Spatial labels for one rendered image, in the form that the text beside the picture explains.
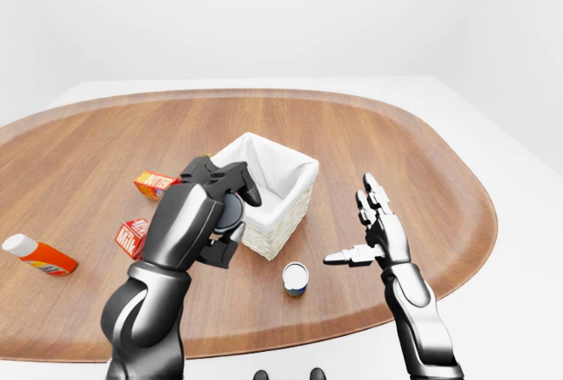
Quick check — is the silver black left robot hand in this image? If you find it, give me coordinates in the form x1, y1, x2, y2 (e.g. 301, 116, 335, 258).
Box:
142, 155, 263, 272

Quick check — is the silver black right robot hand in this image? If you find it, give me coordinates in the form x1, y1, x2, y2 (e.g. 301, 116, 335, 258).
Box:
323, 172, 413, 271

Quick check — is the round tin with dark lid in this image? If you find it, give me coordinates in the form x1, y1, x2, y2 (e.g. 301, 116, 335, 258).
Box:
214, 193, 245, 235

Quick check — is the white wicker basket with liner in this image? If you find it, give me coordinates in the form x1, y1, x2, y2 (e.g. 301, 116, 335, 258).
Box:
209, 131, 321, 262

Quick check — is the orange butter box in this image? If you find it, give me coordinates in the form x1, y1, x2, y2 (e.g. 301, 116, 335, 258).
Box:
134, 170, 182, 201

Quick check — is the red milk carton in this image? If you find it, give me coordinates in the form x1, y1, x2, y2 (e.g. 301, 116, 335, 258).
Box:
114, 217, 151, 261

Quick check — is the small tin with white lid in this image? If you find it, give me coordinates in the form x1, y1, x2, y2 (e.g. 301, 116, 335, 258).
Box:
281, 261, 311, 298

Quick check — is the orange bottle with white cap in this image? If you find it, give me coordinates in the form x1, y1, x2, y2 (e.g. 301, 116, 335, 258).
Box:
1, 233, 79, 278

